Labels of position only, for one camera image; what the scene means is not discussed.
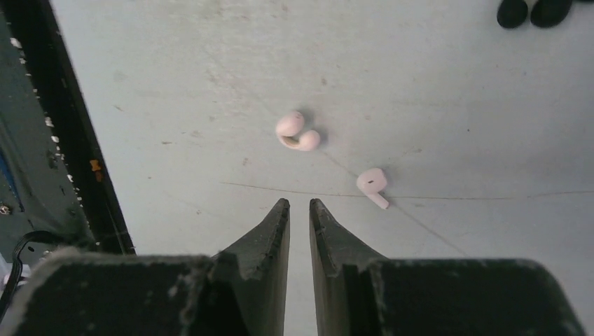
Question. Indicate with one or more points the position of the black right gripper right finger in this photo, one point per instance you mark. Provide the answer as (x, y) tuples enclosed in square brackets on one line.
[(358, 291)]

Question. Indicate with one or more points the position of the white clip earbud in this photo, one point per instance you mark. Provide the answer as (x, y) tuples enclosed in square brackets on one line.
[(289, 131)]

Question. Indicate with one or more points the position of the black clip earbud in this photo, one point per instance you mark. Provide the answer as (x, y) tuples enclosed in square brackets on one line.
[(511, 13), (549, 13)]

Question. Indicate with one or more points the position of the black clip earbud upper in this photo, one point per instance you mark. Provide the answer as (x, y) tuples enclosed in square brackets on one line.
[(511, 13)]

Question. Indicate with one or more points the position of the white stem earbud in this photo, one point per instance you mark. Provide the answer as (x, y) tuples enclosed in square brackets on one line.
[(371, 183)]

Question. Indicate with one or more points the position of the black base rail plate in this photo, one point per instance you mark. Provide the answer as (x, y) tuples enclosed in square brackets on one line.
[(53, 174)]

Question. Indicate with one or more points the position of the black clip earbud lower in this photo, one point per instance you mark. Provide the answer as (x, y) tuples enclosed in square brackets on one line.
[(549, 13)]

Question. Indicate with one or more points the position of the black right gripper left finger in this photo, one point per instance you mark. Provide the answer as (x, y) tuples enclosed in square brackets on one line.
[(239, 291)]

